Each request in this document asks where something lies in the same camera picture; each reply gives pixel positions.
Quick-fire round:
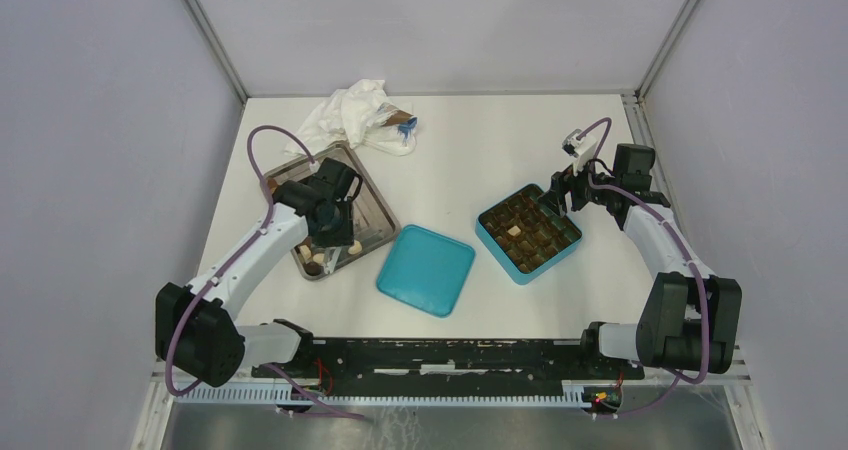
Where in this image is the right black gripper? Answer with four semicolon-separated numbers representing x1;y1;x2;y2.
537;150;620;218

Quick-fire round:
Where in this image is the stainless steel tray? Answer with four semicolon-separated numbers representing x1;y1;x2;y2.
291;141;400;281

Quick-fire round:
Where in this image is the teal chocolate box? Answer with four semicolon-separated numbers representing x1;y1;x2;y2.
475;183;582;285

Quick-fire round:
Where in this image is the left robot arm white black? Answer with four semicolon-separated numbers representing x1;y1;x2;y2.
154;158;364;387

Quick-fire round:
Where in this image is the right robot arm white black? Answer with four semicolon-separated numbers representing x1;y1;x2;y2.
541;141;742;383

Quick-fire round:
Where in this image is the white crumpled cloth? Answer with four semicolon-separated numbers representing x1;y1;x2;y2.
284;79;417;156

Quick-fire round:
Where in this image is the teal box lid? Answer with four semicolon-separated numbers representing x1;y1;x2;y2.
376;224;476;318

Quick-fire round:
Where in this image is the brown blue wrapper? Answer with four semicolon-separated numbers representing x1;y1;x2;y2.
377;103;418;138

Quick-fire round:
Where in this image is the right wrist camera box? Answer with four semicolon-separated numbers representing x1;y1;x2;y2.
563;130;598;175

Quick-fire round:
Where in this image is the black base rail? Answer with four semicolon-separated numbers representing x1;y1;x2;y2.
281;337;645;397

